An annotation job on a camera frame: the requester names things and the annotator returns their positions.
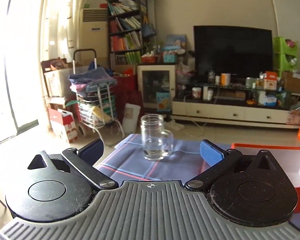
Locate blue plaid tablecloth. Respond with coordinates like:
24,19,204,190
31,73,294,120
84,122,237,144
95,134,210,184

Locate green stacked plastic bins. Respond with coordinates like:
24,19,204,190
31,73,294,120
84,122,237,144
273,36,298,76

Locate black flat screen television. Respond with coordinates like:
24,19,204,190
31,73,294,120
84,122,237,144
193,25,273,79

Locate beige standing air conditioner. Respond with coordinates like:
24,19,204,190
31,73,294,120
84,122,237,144
79,8,108,67

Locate red white carton box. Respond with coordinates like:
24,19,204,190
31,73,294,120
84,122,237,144
49,108,78,143

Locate white tv stand cabinet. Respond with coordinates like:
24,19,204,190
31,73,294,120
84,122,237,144
172,95,300,129

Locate clear glass mason mug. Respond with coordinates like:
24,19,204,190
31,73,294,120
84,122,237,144
141,114,174,161

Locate orange cardboard box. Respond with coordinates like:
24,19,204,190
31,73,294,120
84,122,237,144
231,143,300,213

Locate white glass door cabinet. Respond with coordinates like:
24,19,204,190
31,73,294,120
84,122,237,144
137,64,176,112

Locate shopping trolley with bags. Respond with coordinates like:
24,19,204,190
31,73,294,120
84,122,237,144
68,48,125,139

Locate black bookshelf with books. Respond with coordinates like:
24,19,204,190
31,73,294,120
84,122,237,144
106,0,155,69

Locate white power strip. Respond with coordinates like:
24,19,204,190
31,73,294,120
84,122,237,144
165,120,185,131

